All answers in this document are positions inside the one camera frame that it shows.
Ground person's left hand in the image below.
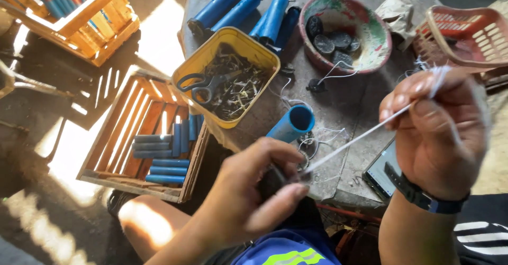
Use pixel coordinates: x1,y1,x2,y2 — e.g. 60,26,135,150
190,137,310,254

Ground person's right hand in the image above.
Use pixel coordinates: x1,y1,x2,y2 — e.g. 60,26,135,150
379,68,491,201

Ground white string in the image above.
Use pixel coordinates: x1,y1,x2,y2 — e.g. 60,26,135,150
302,66,453,174

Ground paint-stained round bowl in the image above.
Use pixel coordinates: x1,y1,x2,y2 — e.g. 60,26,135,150
298,0,393,75

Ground black phone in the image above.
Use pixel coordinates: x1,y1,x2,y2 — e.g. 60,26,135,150
362,138,398,200

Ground crumpled brown paper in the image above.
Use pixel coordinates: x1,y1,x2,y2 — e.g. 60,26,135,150
375,0,417,52

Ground red plastic basket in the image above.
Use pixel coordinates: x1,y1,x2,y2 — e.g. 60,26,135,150
412,5,508,74

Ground black wristwatch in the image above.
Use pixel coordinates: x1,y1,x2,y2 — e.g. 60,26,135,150
384,162,471,215

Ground open blue tube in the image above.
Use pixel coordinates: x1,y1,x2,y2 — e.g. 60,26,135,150
266,105,316,143

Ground red pipe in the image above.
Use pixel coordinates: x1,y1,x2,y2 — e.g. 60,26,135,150
315,203,382,224

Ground blue tube with black cap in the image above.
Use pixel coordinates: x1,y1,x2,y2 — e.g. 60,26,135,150
249,11,270,39
187,0,244,36
259,0,294,46
274,6,302,54
210,0,262,34

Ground black white-striped garment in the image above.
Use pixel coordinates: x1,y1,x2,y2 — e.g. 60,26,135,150
452,194,508,265

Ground blue shorts with reflective stripe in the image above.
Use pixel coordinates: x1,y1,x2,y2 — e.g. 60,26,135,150
204,199,343,265

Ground yellow plastic tub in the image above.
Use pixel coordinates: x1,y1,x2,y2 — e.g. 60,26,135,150
171,27,281,129

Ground group of blue tubes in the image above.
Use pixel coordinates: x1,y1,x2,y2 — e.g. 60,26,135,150
131,114,205,185

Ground person's leg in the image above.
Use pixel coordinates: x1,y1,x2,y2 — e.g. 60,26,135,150
118,195,193,262

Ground wooden slat crate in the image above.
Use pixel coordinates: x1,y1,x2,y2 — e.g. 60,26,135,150
76,69,212,204

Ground black sandal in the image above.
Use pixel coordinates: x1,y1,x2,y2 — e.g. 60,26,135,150
106,189,140,219

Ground wooden crate with tubes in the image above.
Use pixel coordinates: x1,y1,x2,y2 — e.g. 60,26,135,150
0,0,140,67

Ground black disc with white string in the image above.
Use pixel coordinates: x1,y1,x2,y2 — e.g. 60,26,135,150
306,60,360,94

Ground tangled white strings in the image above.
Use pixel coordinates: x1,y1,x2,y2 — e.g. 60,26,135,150
296,127,350,174

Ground pile of string scraps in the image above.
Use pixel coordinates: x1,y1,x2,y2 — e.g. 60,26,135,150
198,43,268,121

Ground black-handled scissors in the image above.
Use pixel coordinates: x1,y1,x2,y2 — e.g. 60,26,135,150
176,70,243,105

